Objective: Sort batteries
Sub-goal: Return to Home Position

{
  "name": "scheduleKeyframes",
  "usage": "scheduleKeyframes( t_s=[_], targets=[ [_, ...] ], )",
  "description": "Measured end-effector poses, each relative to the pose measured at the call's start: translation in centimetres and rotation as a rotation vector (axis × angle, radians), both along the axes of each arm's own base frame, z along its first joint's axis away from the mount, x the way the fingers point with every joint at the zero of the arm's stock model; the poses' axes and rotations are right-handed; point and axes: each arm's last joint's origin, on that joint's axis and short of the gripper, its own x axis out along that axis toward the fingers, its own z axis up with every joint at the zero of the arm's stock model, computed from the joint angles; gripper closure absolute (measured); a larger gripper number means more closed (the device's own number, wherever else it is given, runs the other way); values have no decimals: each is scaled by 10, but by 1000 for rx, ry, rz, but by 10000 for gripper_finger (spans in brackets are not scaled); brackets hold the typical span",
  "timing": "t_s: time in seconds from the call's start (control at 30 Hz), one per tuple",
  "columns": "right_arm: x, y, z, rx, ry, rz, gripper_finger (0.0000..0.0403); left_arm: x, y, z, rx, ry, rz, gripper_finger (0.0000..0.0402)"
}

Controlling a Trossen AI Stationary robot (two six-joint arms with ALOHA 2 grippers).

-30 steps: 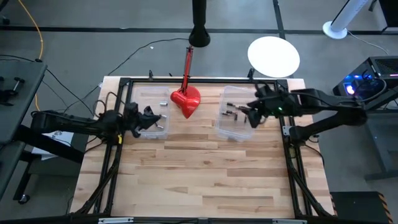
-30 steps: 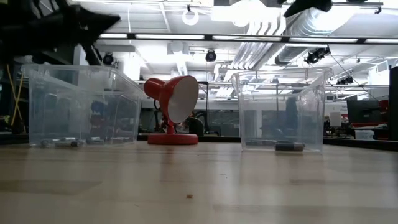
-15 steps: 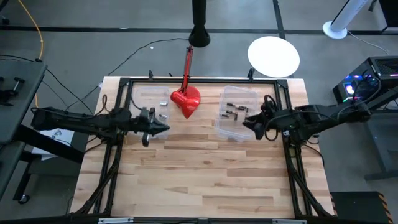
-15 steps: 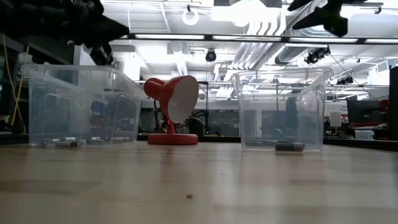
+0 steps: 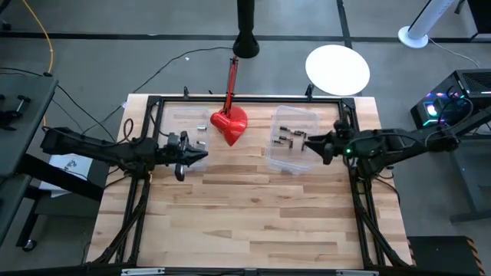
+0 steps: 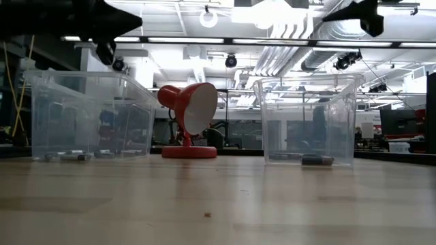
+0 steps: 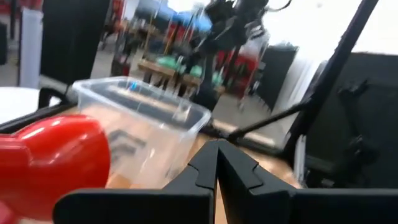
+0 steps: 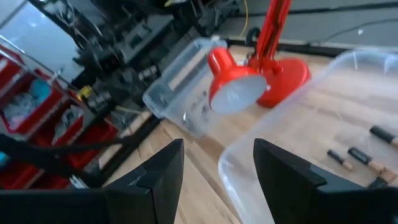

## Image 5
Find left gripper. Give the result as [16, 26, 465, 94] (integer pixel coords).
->
[168, 131, 209, 182]

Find grey side table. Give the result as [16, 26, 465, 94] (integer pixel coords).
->
[0, 73, 110, 252]

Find white paper sheet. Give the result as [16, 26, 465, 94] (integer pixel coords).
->
[40, 152, 95, 199]

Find thin black cable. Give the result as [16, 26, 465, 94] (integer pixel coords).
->
[0, 67, 118, 143]

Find white round stool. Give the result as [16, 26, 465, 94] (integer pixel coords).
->
[305, 44, 371, 97]

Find clear plastic bin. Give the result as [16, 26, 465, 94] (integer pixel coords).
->
[265, 105, 321, 176]
[157, 106, 211, 173]

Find red desk lamp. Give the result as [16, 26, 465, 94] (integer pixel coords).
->
[209, 56, 249, 148]

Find black computer with coloured lights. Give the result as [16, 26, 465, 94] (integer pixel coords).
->
[410, 68, 491, 130]

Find black floor cable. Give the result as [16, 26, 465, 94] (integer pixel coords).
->
[101, 46, 234, 126]

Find black pole stand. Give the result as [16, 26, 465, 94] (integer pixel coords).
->
[232, 0, 261, 59]

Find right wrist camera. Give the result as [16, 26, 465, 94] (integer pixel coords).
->
[332, 119, 351, 135]

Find black mat yellow stripes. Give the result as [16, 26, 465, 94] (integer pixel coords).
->
[407, 235, 486, 276]

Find black clamp tool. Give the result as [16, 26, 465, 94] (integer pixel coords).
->
[0, 94, 31, 132]

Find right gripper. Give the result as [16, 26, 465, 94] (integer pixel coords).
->
[305, 131, 348, 166]

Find grey equipment stand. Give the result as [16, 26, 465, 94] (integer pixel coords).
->
[421, 110, 491, 223]

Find yellow cable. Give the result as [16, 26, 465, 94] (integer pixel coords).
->
[21, 0, 58, 130]

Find white tower fan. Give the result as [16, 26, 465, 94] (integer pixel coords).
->
[397, 0, 457, 49]

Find black metal table frame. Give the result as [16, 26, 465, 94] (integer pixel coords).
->
[86, 94, 414, 269]

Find white cable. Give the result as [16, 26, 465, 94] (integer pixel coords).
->
[427, 37, 480, 68]

